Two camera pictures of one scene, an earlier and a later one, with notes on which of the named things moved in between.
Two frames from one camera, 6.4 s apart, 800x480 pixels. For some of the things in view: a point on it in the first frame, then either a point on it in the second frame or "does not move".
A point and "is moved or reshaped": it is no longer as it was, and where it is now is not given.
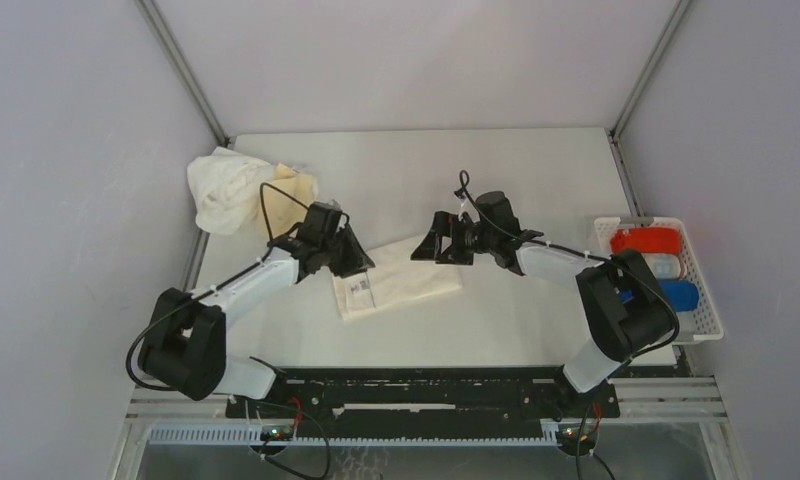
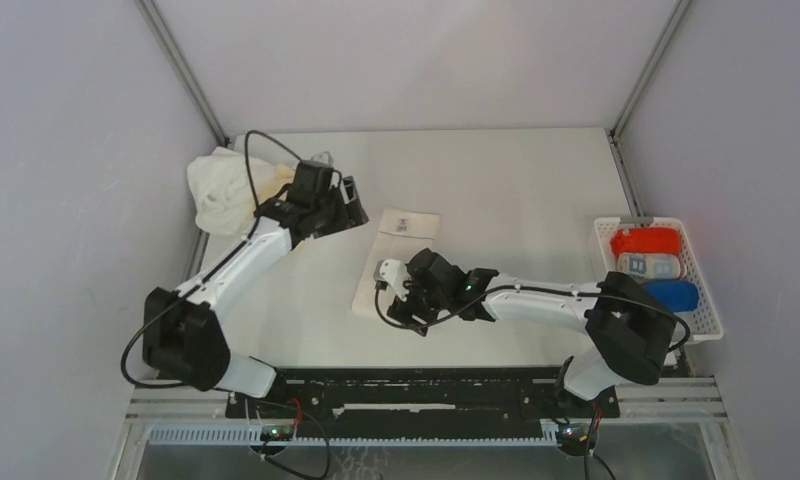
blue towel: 683,295 does not move
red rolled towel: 652,240 does not move
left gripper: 357,261 → 354,216
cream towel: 394,279 is moved or reshaped
